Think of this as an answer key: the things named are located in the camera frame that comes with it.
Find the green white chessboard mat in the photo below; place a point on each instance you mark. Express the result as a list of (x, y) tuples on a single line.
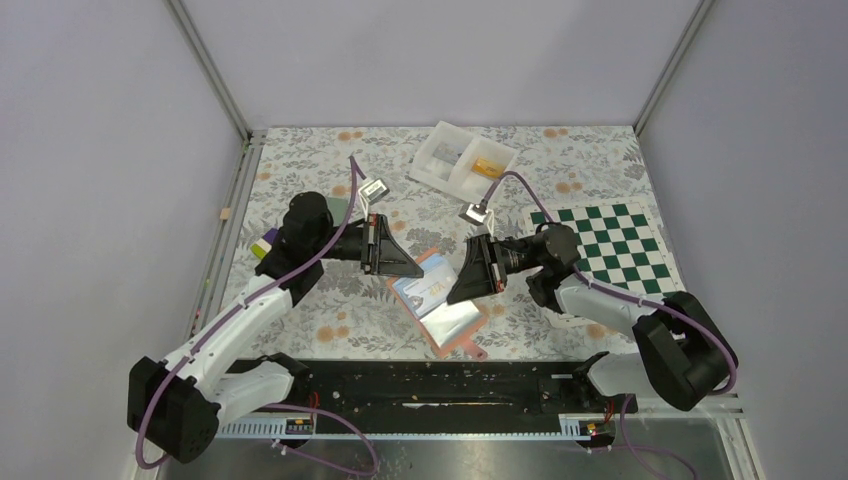
[(620, 242)]

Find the floral tablecloth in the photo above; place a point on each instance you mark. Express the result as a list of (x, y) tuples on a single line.
[(351, 315)]

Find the silver credit card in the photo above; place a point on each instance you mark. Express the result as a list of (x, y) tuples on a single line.
[(447, 154)]

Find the gold credit card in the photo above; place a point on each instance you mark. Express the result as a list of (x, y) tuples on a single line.
[(487, 168)]

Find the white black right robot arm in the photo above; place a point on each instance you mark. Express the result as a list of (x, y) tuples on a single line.
[(681, 350)]

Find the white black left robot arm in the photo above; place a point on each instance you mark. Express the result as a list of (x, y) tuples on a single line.
[(179, 402)]

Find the white two-compartment plastic bin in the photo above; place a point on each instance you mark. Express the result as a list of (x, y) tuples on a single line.
[(458, 180)]

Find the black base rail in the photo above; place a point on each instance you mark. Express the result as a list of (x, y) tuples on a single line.
[(417, 398)]

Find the white VIP credit card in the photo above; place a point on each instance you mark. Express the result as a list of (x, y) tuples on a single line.
[(422, 295)]

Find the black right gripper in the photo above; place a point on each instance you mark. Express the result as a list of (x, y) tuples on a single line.
[(478, 276)]

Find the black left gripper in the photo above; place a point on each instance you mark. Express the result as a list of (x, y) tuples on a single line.
[(382, 255)]

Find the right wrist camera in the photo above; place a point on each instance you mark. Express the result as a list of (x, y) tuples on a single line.
[(480, 217)]

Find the purple white green block stack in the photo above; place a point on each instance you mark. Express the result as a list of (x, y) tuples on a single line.
[(262, 246)]

